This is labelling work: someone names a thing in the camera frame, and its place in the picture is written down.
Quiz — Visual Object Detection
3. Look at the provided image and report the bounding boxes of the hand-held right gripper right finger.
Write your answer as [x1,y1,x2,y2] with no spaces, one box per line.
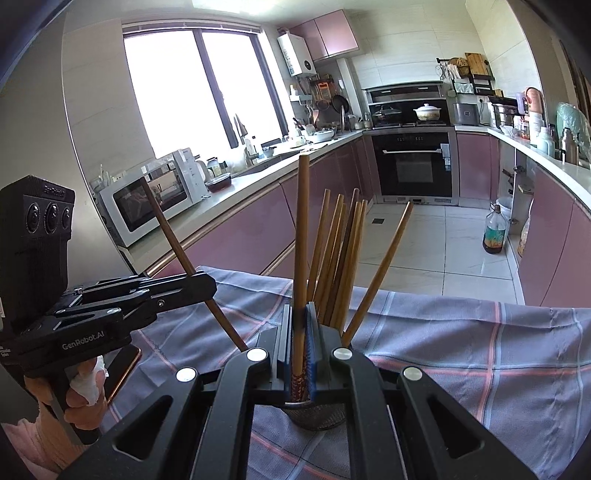
[305,302,539,480]

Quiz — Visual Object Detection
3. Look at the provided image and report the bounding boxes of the white microwave oven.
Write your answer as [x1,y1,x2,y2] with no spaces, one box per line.
[99,148,209,247]

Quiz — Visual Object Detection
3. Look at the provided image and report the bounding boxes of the red-ended wooden chopstick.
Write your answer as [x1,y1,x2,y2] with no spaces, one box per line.
[291,154,311,403]
[140,176,250,354]

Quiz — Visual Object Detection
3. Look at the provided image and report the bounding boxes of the phone with copper edge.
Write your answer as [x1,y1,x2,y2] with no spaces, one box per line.
[98,345,142,409]

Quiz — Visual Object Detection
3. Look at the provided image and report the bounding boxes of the white wall water heater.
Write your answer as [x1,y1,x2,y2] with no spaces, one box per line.
[277,33,318,77]

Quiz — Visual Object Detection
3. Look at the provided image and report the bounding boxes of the black range hood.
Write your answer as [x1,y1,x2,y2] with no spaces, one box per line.
[362,83,446,104]

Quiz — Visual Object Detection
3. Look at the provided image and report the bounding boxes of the pink kitchen base cabinets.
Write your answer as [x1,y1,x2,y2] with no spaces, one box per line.
[455,131,591,308]
[124,131,382,282]

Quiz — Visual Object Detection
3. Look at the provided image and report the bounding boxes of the wooden cutting board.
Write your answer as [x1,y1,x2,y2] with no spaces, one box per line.
[464,52,488,77]

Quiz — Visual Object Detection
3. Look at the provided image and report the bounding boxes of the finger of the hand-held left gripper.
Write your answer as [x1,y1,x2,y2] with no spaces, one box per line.
[54,274,218,329]
[74,272,204,305]

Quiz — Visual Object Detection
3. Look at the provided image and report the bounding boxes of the black wall rack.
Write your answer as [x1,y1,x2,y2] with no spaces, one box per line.
[436,53,495,95]

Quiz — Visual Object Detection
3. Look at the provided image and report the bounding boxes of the grey checked tablecloth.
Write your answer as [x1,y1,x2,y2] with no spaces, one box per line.
[99,265,591,480]

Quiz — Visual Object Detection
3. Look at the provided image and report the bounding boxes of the stainless steel pot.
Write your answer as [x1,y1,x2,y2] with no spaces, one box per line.
[490,102,517,127]

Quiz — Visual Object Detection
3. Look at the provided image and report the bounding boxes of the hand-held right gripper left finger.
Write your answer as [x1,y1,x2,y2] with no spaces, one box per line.
[62,302,294,480]

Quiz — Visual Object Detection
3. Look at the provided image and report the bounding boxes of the steel thermos bottle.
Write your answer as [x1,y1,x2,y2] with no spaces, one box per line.
[560,128,580,165]

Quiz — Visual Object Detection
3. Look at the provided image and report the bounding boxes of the large kitchen window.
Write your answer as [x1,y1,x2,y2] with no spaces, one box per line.
[124,28,287,160]

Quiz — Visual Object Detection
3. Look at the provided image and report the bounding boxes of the black mesh utensil holder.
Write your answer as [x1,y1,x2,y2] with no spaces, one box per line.
[283,400,348,431]

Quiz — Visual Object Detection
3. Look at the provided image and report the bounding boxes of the bunch of wooden chopsticks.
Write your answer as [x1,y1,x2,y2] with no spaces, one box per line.
[306,187,415,347]

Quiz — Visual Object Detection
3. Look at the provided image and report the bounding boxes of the pink wall cabinet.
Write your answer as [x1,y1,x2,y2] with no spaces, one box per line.
[288,10,360,62]

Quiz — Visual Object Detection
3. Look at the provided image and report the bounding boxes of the pink kettle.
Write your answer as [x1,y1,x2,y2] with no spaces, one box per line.
[524,87,546,116]

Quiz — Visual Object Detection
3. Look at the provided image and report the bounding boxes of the plastic oil bottle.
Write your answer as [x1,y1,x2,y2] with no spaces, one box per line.
[482,204,510,256]

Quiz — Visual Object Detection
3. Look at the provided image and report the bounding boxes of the black lidded pot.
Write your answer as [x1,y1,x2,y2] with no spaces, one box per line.
[372,105,400,126]

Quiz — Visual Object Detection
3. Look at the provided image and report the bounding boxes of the black built-in oven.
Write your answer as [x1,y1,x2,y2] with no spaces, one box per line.
[372,131,455,199]

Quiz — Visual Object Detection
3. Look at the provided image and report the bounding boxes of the person's left hand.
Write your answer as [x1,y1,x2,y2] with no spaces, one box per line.
[64,356,110,409]

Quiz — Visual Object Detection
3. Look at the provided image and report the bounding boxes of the green appliance in plastic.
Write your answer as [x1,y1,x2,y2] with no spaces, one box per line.
[555,102,591,160]

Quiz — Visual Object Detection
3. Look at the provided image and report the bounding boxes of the white casserole pot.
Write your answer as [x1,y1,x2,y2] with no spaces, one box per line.
[412,104,444,123]

